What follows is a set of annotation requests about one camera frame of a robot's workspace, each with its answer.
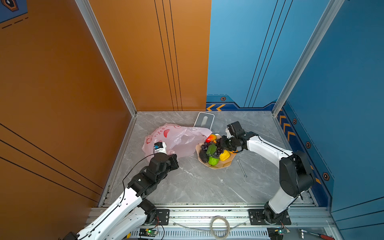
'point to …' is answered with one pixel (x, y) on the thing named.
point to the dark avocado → (203, 156)
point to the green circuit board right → (277, 233)
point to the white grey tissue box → (204, 120)
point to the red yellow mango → (211, 137)
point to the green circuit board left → (145, 232)
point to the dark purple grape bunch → (219, 150)
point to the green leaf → (211, 149)
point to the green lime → (213, 161)
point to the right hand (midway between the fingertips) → (219, 145)
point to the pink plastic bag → (181, 141)
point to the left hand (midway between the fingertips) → (178, 153)
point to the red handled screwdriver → (322, 235)
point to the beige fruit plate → (223, 164)
